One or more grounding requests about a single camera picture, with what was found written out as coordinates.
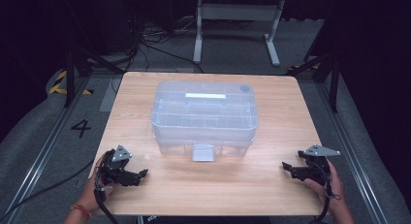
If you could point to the person's dark clothing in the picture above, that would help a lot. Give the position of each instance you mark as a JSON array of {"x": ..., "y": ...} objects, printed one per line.
[{"x": 206, "y": 220}]

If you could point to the metal floor rail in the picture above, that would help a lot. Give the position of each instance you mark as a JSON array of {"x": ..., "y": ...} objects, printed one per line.
[
  {"x": 42, "y": 153},
  {"x": 352, "y": 153}
]

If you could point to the person's left hand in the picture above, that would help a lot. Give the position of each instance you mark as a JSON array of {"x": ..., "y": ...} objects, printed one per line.
[{"x": 88, "y": 198}]

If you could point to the yellow black hazard tape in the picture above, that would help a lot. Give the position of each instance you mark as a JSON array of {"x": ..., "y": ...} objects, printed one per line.
[{"x": 59, "y": 85}]

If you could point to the person's right hand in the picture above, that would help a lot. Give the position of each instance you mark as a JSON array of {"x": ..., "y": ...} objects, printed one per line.
[{"x": 334, "y": 191}]

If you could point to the clear plastic storage box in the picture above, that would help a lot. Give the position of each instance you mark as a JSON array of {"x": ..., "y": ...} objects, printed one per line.
[{"x": 204, "y": 120}]

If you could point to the black metal stand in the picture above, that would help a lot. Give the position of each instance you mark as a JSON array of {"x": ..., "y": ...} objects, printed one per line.
[
  {"x": 72, "y": 72},
  {"x": 332, "y": 75}
]

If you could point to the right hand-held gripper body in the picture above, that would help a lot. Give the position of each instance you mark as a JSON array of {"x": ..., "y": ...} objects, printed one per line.
[{"x": 318, "y": 170}]

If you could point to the white metal table frame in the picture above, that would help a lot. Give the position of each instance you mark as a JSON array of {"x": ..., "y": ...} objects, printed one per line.
[{"x": 239, "y": 12}]

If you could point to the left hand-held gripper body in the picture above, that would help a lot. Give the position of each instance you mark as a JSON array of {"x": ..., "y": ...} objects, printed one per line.
[{"x": 113, "y": 170}]

